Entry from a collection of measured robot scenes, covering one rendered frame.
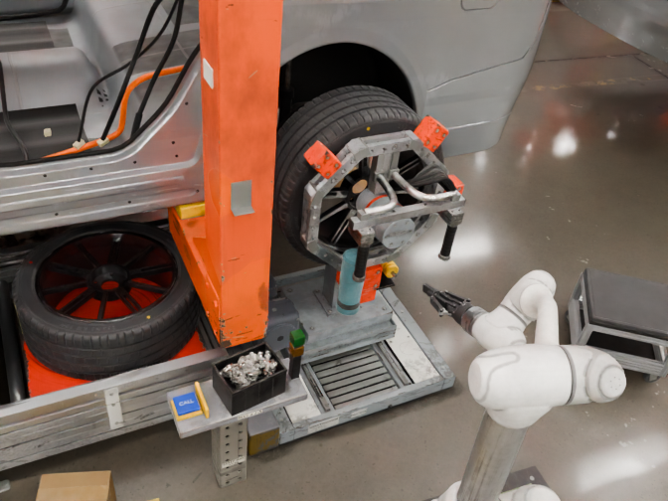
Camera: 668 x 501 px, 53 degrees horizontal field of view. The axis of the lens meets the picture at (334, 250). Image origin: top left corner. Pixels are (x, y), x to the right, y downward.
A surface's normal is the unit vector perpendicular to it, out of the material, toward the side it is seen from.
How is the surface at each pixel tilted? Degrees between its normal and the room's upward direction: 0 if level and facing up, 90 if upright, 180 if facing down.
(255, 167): 90
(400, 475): 0
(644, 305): 0
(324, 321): 0
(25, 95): 55
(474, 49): 90
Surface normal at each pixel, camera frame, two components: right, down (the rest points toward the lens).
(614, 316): 0.10, -0.77
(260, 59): 0.43, 0.61
